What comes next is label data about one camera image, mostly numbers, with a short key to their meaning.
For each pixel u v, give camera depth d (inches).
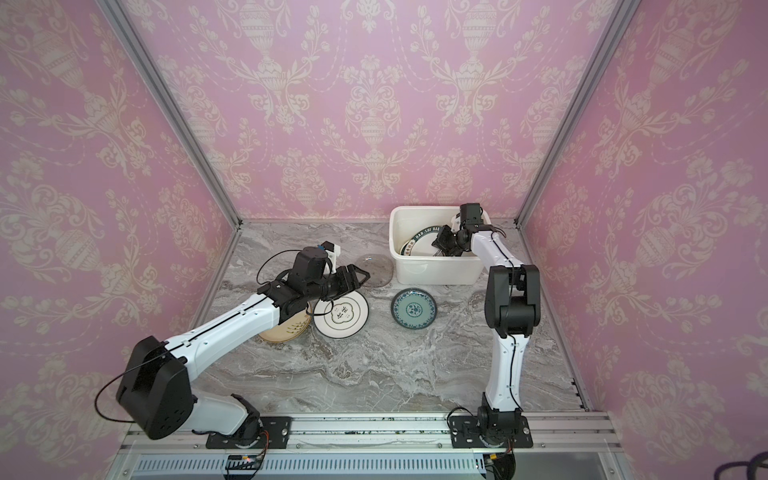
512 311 22.2
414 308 38.1
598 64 30.0
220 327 19.5
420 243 41.7
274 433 29.4
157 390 16.3
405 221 40.0
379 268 42.1
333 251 30.5
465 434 28.8
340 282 28.6
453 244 34.6
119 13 27.5
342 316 37.2
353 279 28.7
